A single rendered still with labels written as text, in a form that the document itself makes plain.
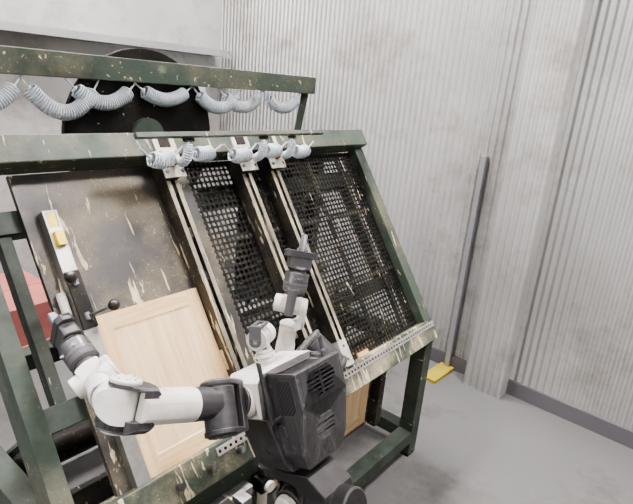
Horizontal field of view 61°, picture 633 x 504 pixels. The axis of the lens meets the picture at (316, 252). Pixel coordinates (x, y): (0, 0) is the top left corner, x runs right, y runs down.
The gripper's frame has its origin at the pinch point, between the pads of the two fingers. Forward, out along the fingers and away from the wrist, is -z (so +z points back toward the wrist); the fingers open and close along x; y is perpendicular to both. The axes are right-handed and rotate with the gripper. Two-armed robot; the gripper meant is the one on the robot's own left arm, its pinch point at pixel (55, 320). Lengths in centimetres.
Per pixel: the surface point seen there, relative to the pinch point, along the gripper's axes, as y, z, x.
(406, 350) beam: 171, 50, 44
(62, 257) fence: 12.8, -23.2, -3.0
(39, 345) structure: 0.5, -7.3, 18.0
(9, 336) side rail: -10.1, -5.3, 7.3
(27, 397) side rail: -10.8, 10.3, 17.4
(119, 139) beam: 45, -53, -29
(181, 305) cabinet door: 51, -2, 13
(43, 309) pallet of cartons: 96, -173, 186
